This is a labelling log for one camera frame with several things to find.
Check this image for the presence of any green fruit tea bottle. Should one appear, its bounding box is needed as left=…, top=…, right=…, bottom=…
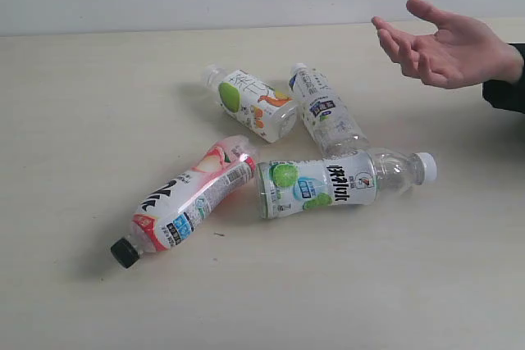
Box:
left=202, top=65, right=298, bottom=143

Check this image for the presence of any lime label sports drink bottle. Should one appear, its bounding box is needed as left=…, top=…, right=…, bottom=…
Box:
left=255, top=148, right=438, bottom=219

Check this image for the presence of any pink peach label bottle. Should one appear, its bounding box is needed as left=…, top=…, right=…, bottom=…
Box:
left=110, top=135, right=258, bottom=268

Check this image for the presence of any bare open human hand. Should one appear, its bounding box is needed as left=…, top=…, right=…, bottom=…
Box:
left=372, top=0, right=524, bottom=89

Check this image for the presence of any clear blue label bottle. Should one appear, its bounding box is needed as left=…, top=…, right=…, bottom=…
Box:
left=289, top=63, right=370, bottom=157

